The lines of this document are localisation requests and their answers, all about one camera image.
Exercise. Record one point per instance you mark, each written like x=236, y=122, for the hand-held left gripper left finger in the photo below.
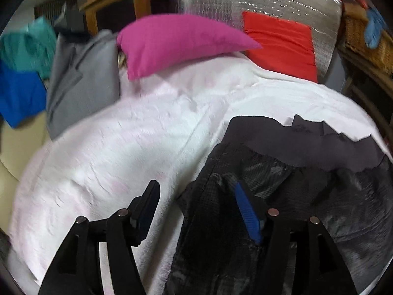
x=147, y=215

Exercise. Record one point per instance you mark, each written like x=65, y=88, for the wicker basket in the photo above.
x=359, y=49

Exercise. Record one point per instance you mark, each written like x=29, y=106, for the blue garment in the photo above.
x=18, y=95

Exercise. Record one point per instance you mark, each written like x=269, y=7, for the white bed blanket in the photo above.
x=122, y=135

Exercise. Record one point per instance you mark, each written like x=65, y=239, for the grey garment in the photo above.
x=83, y=83

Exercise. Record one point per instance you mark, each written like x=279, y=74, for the wooden table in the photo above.
x=144, y=0

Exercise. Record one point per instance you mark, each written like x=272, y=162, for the wooden shelf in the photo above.
x=368, y=98

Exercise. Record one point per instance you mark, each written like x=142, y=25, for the teal garment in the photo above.
x=27, y=46

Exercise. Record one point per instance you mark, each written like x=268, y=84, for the black jacket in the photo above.
x=337, y=190

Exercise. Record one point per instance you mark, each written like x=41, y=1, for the pink pillow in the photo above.
x=172, y=43

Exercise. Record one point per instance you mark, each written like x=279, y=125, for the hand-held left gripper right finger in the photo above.
x=247, y=212

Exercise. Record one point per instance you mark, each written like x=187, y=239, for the dark grey cloth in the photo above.
x=70, y=18

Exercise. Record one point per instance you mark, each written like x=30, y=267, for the red pillow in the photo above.
x=282, y=46

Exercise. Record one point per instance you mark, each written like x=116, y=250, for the light blue cloth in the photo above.
x=374, y=27

